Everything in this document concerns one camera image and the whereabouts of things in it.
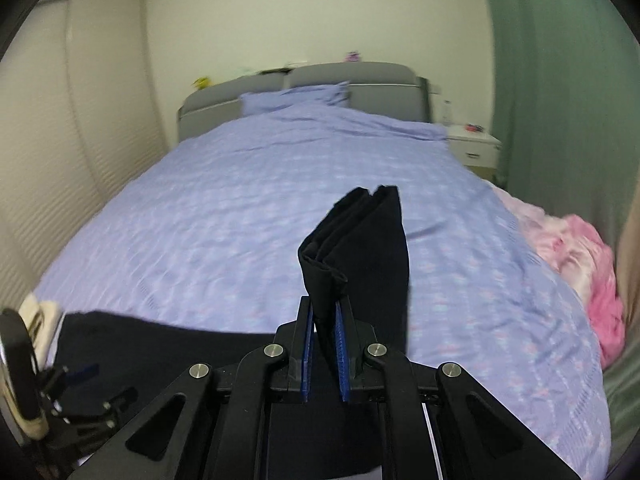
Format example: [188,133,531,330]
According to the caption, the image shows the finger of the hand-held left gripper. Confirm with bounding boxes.
[57,386,138,430]
[42,364,100,397]

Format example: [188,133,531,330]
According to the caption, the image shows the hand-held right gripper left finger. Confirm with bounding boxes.
[65,296,318,480]

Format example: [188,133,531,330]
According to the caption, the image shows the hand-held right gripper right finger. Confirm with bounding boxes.
[334,297,583,480]

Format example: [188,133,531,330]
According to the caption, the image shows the black pants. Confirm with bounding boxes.
[50,185,412,480]

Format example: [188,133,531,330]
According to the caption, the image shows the bed with purple floral cover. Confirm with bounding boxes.
[37,97,613,480]

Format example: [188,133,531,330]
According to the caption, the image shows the white louvred wardrobe door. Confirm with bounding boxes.
[0,0,106,311]
[65,0,168,201]

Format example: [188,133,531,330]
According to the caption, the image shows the white nightstand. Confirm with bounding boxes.
[445,124,502,181]

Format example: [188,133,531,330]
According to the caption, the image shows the pink blanket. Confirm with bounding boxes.
[492,185,627,370]

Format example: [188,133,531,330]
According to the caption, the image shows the purple pillow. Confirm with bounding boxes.
[239,80,351,116]

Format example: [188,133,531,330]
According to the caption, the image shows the grey bed headboard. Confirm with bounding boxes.
[177,61,432,142]

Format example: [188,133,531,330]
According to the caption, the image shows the green cloth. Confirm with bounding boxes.
[602,355,640,480]

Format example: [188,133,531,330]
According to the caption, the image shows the beige curtain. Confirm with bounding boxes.
[616,210,640,311]

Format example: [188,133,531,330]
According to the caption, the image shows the green curtain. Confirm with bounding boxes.
[477,0,640,271]

